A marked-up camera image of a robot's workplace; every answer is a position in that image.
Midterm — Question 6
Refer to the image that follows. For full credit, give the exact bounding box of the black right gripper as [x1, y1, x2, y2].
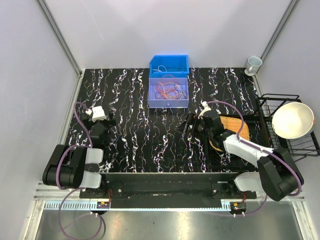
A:
[175, 113, 213, 139]

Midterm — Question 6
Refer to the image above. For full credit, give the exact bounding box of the orange thin cable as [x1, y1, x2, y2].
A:
[154, 74, 181, 100]

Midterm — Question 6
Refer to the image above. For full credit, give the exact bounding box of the pink thin cable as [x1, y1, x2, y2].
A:
[156, 79, 186, 100]

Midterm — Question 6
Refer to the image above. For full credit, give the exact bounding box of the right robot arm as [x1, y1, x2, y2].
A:
[177, 110, 304, 202]

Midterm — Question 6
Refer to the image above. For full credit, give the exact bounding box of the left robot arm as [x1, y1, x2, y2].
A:
[42, 113, 117, 198]

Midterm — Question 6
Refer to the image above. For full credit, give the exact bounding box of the lavender plastic tray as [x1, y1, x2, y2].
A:
[148, 77, 190, 109]

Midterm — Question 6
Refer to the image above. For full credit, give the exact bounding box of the black plastic tray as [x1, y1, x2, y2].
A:
[207, 114, 272, 172]

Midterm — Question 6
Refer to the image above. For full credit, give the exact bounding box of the woven orange bamboo mat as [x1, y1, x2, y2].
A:
[205, 116, 243, 152]

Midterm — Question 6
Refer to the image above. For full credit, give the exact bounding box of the blue plastic bin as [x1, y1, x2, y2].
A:
[149, 55, 190, 78]

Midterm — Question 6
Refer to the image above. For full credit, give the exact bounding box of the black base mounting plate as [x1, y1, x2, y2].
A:
[79, 172, 257, 211]

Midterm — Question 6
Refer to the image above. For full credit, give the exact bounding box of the white ceramic mug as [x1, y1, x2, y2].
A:
[244, 56, 263, 76]

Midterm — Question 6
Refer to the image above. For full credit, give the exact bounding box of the large white bowl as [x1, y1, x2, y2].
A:
[271, 102, 316, 140]

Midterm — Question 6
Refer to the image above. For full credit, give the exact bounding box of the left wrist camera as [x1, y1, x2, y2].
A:
[85, 106, 107, 122]

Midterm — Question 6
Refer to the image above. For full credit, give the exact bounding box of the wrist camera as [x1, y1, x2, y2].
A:
[197, 101, 212, 119]
[85, 106, 107, 122]

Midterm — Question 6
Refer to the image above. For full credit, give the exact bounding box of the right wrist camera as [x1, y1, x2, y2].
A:
[197, 101, 212, 119]

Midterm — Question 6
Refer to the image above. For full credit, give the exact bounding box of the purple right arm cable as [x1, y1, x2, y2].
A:
[202, 100, 302, 217]

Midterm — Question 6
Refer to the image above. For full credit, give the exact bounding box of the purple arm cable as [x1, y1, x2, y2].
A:
[202, 100, 302, 217]
[56, 101, 106, 238]

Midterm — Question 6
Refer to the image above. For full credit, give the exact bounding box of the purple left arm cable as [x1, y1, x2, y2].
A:
[56, 101, 106, 238]

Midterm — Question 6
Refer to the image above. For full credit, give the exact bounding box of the black wire dish rack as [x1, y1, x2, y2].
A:
[254, 94, 320, 162]

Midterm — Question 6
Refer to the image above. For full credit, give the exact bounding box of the aluminium frame rail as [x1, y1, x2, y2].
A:
[32, 181, 307, 211]

